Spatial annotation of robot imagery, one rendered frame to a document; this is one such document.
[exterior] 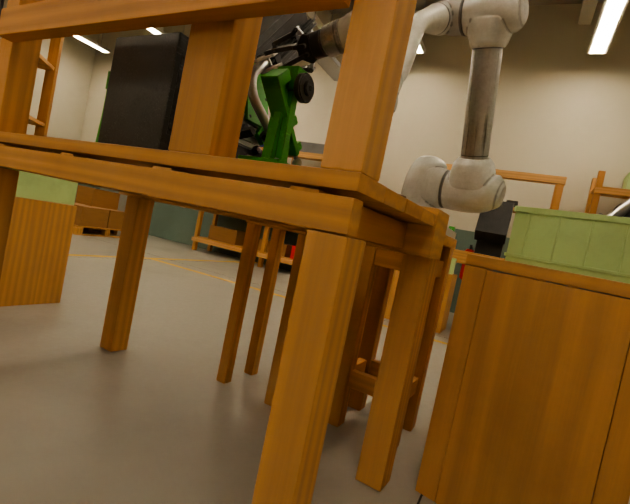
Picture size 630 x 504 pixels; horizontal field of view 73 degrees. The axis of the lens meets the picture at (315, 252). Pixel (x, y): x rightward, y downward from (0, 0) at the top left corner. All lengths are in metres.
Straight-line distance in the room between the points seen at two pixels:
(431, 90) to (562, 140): 2.04
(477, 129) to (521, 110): 5.40
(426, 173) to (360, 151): 0.99
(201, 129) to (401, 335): 0.84
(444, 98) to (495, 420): 6.23
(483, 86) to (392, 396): 1.10
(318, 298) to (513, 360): 0.75
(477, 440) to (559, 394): 0.28
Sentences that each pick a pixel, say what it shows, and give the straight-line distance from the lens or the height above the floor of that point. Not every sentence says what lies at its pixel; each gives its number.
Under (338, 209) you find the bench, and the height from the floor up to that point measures 0.81.
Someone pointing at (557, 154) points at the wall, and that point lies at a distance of 6.91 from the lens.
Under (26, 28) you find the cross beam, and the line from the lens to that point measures 1.73.
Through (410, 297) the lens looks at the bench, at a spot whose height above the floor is 0.62.
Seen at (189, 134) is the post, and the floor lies 0.92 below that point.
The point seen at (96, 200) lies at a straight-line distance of 8.06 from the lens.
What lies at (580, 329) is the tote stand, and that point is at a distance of 1.35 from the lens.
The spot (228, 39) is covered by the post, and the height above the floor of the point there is 1.14.
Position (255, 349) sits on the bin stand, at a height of 0.13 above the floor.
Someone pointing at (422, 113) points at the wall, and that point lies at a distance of 7.25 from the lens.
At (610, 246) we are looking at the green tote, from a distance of 1.37.
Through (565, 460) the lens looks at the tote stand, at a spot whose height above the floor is 0.30.
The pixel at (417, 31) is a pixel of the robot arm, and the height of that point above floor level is 1.44.
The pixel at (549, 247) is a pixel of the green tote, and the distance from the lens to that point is 1.39.
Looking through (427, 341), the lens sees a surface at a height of 0.40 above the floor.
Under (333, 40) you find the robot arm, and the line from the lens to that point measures 1.30.
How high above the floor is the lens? 0.76
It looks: 3 degrees down
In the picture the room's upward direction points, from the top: 12 degrees clockwise
